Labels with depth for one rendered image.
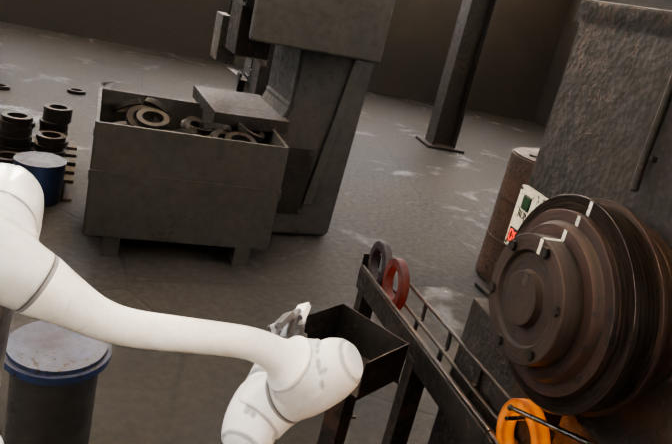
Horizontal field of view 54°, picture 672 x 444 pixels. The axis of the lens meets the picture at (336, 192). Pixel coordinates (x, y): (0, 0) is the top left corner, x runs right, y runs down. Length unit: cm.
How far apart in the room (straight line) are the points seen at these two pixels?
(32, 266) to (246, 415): 45
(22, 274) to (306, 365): 46
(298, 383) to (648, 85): 101
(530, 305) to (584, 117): 57
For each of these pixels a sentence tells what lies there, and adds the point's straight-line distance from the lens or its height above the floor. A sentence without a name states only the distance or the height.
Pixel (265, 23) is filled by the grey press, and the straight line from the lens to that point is 373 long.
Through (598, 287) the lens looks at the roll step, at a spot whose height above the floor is 122.
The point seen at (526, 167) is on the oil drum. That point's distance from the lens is 438.
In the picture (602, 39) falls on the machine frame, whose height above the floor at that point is 167.
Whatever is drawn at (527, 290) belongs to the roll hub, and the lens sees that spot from 146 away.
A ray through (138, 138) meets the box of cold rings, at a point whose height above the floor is 68.
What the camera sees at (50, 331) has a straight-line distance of 233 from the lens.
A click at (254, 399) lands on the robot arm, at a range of 125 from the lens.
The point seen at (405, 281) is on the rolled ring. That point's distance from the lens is 235.
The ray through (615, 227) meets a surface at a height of 133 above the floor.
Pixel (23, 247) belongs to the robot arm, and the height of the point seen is 120.
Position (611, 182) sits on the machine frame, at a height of 136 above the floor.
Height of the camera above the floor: 165
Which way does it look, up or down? 17 degrees down
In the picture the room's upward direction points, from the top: 13 degrees clockwise
